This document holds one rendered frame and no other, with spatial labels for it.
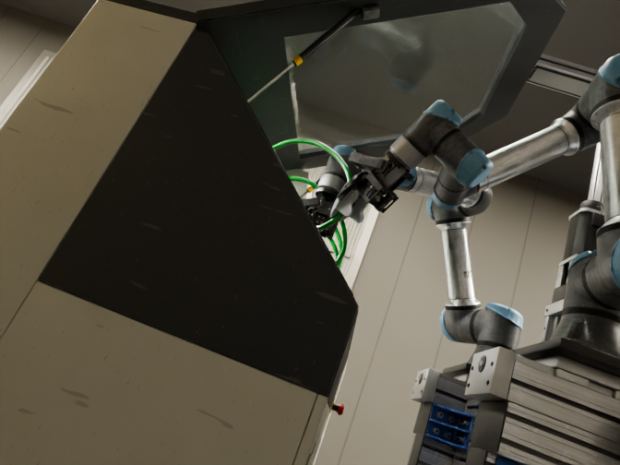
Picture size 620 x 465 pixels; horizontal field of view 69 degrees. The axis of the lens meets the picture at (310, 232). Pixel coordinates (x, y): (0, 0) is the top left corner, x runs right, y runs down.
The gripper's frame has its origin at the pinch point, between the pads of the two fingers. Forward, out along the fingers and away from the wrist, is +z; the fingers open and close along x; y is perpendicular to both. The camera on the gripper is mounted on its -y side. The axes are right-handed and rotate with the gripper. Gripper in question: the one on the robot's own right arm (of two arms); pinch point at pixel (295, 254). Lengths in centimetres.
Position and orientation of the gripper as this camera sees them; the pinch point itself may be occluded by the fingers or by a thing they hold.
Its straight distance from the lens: 120.8
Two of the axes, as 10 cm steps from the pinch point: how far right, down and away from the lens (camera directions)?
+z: -3.6, 8.7, -3.4
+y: 9.3, 3.1, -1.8
